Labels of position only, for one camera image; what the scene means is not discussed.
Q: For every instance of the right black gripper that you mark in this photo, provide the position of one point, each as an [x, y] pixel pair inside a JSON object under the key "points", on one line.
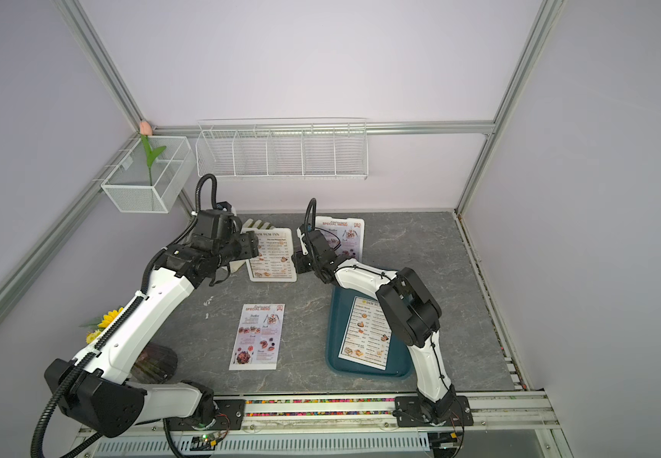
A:
{"points": [[296, 259]]}

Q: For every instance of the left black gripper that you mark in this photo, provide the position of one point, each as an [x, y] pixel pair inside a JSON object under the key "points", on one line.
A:
{"points": [[249, 242]]}

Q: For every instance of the white menu holder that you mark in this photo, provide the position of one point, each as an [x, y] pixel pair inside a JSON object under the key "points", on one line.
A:
{"points": [[342, 237], [273, 255]]}

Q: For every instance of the yellow header menu sheet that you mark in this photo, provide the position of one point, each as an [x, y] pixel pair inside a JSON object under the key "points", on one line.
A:
{"points": [[367, 336], [273, 256]]}

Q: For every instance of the red special menu sheet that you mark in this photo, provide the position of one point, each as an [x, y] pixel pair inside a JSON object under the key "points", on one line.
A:
{"points": [[258, 338]]}

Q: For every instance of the teal plastic tray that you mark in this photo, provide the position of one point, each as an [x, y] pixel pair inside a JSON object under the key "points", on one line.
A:
{"points": [[399, 365]]}

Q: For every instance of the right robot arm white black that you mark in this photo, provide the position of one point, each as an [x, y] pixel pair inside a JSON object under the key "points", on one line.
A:
{"points": [[410, 309]]}

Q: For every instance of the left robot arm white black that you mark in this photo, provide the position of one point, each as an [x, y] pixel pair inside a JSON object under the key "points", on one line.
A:
{"points": [[94, 389]]}

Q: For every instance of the special menu in rear holder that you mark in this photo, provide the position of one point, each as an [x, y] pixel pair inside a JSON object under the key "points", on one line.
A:
{"points": [[343, 237]]}

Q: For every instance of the dark flower vase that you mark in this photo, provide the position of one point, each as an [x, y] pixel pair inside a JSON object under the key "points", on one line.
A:
{"points": [[156, 364]]}

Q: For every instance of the pink artificial tulip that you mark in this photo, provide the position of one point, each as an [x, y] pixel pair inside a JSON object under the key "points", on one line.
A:
{"points": [[151, 154]]}

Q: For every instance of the yellow sunflower bouquet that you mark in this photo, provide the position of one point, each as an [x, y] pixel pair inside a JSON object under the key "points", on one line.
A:
{"points": [[98, 325]]}

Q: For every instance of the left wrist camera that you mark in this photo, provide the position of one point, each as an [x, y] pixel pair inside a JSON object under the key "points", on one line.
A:
{"points": [[218, 223]]}

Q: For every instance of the white mesh wall basket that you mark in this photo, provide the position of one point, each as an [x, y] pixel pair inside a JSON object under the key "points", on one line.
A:
{"points": [[127, 185]]}

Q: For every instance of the white wire wall rack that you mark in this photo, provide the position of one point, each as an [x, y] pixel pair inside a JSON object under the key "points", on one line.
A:
{"points": [[283, 148]]}

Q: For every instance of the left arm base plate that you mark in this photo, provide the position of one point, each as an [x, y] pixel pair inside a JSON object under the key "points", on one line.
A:
{"points": [[219, 415]]}

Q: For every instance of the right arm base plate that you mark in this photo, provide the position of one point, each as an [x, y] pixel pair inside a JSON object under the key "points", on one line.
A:
{"points": [[414, 411]]}

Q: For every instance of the aluminium front rail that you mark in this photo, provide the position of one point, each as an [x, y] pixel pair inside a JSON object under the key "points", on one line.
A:
{"points": [[499, 423]]}

